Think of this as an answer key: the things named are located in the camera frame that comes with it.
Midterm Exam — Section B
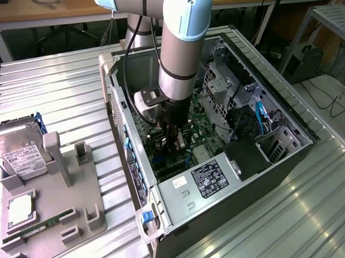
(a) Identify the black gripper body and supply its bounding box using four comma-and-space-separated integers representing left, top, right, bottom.
157, 98, 193, 130

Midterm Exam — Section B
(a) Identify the green graphics card with bracket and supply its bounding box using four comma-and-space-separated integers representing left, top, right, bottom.
143, 129, 191, 165

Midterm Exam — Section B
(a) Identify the green motherboard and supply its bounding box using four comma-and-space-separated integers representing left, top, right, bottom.
129, 92, 229, 183

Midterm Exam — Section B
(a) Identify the silver chipset heatsink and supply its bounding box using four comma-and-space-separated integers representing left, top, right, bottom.
194, 147, 213, 161

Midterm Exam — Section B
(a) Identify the metal disk bay cage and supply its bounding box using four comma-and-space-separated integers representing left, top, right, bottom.
196, 41, 315, 166

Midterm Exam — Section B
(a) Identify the grey power supply with label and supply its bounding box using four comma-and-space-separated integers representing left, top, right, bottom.
157, 156, 245, 231

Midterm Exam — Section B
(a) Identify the black plastic shroud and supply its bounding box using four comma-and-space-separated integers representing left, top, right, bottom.
214, 136, 274, 182

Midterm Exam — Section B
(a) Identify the open black PC case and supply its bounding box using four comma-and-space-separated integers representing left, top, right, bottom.
97, 28, 326, 258

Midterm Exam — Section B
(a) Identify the blue plastic disk caddy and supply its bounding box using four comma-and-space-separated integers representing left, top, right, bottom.
0, 111, 49, 143

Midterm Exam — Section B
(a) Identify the grey plastic parts rack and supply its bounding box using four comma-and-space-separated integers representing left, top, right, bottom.
0, 128, 110, 258

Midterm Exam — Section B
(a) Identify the silver hard disk with label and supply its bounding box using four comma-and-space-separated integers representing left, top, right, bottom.
0, 122, 49, 182

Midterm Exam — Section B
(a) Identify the green RAM stick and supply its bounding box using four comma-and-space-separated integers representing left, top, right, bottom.
2, 213, 74, 244

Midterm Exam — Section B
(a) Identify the silver CPU chip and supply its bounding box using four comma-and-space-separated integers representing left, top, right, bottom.
6, 194, 35, 226

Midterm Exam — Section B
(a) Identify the metal slat side table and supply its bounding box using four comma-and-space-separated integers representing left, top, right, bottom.
278, 3, 345, 84

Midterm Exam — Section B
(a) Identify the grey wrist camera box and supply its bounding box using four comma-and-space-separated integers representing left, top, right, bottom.
133, 87, 172, 117

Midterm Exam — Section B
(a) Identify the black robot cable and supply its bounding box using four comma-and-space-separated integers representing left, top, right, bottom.
121, 15, 162, 127

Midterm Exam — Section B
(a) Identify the blue disk wire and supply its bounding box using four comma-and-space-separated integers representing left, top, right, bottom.
255, 101, 273, 136

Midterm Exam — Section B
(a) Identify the grey case handle blue latch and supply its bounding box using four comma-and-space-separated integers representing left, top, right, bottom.
134, 202, 164, 244

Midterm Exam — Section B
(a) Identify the black hanging cable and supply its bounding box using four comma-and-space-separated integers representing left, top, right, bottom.
100, 10, 115, 46

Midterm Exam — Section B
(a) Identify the black device with handle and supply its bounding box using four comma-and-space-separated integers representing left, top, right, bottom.
287, 44, 325, 85

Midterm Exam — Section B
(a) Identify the black floor cable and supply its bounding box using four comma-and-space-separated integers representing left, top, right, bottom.
300, 79, 345, 118

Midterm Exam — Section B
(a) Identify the wooden desk with white frame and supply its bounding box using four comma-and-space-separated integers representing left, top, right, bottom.
0, 0, 344, 66

